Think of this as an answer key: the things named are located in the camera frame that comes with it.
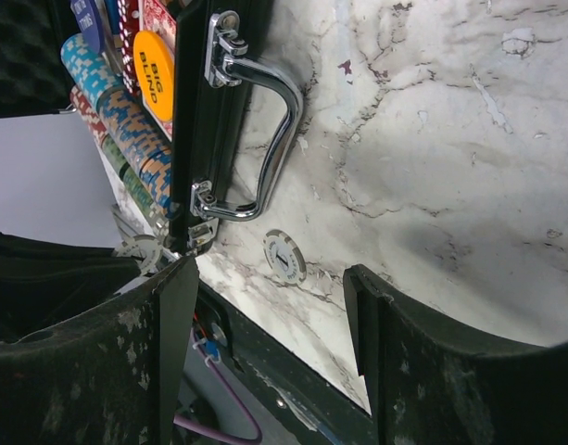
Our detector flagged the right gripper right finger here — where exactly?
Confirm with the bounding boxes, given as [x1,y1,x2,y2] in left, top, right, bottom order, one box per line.
[343,265,568,444]

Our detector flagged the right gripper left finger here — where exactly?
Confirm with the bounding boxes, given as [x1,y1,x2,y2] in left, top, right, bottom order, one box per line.
[0,259,198,444]

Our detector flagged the red white poker chip stack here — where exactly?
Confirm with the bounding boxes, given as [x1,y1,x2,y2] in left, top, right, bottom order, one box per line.
[69,85,108,148]

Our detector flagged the black foam-lined poker case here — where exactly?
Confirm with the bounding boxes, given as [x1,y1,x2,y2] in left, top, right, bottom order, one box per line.
[0,1,303,256]

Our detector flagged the light blue poker chip stack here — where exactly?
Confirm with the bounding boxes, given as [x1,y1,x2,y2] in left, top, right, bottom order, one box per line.
[60,33,123,111]

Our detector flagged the orange big blind button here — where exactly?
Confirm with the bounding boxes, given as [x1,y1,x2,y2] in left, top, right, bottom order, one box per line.
[133,31,174,121]

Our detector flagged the red playing card deck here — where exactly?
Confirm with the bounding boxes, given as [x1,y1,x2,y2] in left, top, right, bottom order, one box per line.
[138,0,176,42]

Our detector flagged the blue small blind button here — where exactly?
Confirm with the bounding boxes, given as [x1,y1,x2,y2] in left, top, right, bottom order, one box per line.
[69,0,105,54]

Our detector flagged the green grey chip row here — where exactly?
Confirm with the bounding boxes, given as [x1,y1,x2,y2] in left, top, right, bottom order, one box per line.
[101,134,169,237]

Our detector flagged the blue tan chip row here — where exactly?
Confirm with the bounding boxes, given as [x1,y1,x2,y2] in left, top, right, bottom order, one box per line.
[97,89,174,219]

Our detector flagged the red dice in case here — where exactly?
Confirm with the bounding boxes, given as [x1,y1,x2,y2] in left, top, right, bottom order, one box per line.
[117,0,141,96]

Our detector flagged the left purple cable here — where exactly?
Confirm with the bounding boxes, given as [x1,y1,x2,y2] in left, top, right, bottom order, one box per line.
[171,328,264,444]

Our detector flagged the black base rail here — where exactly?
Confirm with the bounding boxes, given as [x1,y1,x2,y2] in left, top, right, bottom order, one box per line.
[196,283,377,444]

